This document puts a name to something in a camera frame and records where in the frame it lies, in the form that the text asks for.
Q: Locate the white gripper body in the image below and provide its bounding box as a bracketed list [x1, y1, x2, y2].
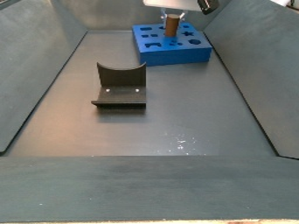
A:
[143, 0, 202, 11]

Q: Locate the brown cylinder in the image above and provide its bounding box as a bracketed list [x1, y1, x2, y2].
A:
[164, 14, 180, 37]

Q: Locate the blue foam shape board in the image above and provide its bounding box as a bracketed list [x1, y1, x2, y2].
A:
[132, 23, 212, 66]

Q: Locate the black curved cradle stand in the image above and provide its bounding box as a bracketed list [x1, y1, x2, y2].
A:
[91, 64, 146, 107]

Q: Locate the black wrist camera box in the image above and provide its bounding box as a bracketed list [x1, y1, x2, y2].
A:
[198, 0, 220, 15]

